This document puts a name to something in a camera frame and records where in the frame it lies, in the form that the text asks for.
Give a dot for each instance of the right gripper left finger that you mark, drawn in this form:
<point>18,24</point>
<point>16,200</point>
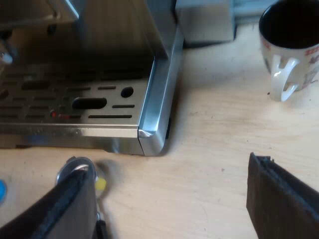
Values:
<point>59,211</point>

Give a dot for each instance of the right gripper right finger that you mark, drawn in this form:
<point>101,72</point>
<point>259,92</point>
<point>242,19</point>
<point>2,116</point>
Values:
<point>281,199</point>

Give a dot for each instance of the steel espresso machine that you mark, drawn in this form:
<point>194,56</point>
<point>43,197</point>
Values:
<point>82,74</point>

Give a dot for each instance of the bright blue tamper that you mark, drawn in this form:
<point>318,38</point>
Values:
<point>2,191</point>

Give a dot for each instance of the white mug with red and black print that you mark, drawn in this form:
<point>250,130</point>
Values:
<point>289,47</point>

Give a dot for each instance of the metal block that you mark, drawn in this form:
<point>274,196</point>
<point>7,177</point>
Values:
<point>205,21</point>

